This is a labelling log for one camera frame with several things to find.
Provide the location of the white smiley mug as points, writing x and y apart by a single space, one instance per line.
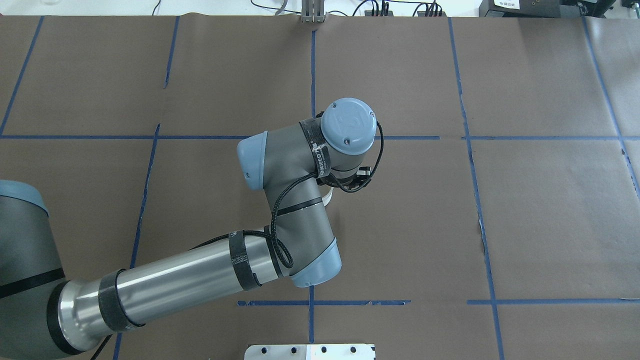
327 195

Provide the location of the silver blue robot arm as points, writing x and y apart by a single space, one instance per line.
45 316

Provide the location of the brown paper table cover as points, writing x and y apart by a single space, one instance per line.
502 223

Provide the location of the black box with label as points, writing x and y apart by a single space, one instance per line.
519 9

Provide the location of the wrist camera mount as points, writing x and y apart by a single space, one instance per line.
357 181

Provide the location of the aluminium frame post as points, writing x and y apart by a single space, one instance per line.
313 11

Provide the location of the white camera pillar with base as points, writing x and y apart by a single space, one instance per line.
323 351

